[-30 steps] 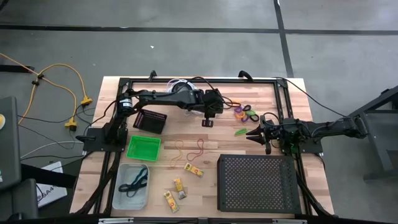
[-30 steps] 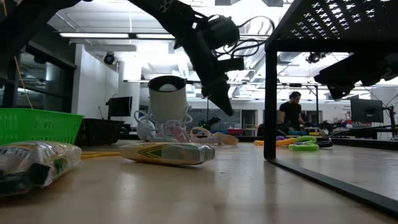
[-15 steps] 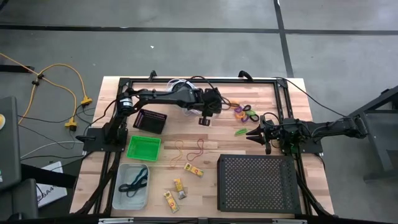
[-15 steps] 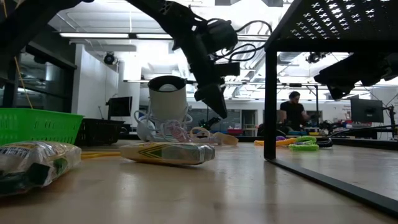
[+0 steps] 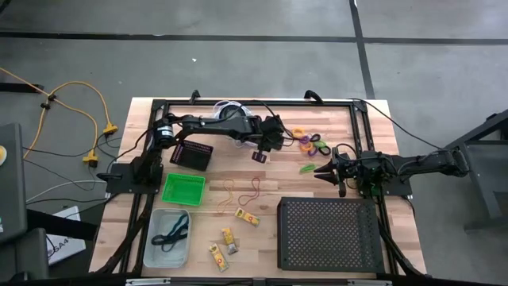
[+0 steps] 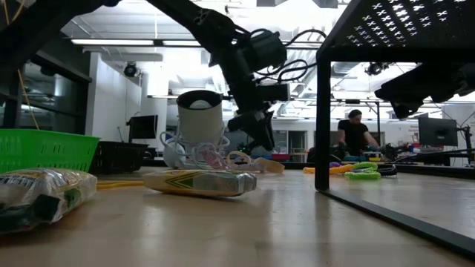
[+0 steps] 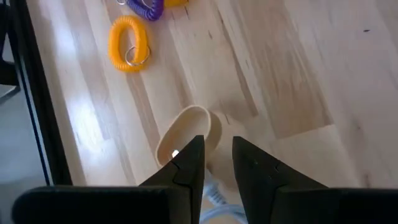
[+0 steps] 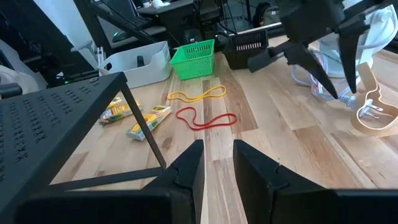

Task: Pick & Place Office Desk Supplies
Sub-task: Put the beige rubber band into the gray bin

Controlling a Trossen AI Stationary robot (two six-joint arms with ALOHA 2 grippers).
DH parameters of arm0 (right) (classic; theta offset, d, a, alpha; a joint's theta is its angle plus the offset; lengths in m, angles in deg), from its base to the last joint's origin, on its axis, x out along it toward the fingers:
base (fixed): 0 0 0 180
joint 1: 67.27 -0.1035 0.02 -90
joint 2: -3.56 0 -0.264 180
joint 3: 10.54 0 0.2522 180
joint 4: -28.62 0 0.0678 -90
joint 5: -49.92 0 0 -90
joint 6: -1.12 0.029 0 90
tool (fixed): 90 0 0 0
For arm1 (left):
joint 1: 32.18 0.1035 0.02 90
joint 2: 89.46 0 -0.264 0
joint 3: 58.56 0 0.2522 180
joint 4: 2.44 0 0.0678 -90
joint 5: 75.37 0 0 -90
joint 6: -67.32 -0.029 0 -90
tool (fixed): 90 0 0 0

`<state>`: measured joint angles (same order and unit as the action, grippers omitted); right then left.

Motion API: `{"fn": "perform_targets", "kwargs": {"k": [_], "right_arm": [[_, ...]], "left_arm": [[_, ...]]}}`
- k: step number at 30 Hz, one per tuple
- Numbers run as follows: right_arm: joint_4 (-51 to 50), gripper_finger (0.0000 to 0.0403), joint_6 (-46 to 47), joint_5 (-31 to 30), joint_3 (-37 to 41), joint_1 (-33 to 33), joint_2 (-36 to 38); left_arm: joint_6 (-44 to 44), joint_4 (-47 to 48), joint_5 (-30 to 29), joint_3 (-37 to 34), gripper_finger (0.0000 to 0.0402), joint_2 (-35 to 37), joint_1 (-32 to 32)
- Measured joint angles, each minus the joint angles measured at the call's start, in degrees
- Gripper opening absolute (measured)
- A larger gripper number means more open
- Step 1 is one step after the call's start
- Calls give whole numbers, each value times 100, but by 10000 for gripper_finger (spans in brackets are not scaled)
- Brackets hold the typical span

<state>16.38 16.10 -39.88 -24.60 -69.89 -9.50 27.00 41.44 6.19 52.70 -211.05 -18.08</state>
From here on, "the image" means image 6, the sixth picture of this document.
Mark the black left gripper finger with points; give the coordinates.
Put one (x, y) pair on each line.
(256, 134)
(268, 135)

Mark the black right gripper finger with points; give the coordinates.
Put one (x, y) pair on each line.
(404, 87)
(408, 107)

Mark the tan rubber band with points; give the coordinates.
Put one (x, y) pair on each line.
(272, 166)
(239, 152)

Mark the yellow crayon pack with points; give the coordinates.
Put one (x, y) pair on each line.
(37, 196)
(200, 183)

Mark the yellow rubber band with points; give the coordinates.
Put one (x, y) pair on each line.
(118, 184)

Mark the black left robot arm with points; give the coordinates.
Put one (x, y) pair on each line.
(208, 22)

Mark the background black robot arm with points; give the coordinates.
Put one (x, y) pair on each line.
(245, 148)

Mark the white desk lamp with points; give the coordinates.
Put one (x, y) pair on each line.
(200, 122)

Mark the red storage box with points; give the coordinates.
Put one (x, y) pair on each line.
(281, 157)

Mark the black ceiling spotlight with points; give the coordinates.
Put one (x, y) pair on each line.
(375, 68)
(130, 69)

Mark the black computer monitor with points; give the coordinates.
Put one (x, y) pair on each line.
(438, 131)
(143, 128)

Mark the black table clamp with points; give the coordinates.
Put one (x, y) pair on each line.
(151, 153)
(310, 155)

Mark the black perforated metal shelf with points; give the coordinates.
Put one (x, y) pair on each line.
(371, 37)

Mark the person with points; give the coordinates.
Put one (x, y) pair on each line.
(352, 133)

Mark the black monitor stand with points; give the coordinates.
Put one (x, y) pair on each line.
(468, 144)

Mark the black plastic basket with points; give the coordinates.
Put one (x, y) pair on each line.
(118, 157)

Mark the green plastic basket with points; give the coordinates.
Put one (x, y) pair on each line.
(44, 148)

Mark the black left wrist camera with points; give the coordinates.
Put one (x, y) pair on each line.
(276, 92)

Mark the black background workstation frame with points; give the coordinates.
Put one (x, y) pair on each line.
(378, 122)

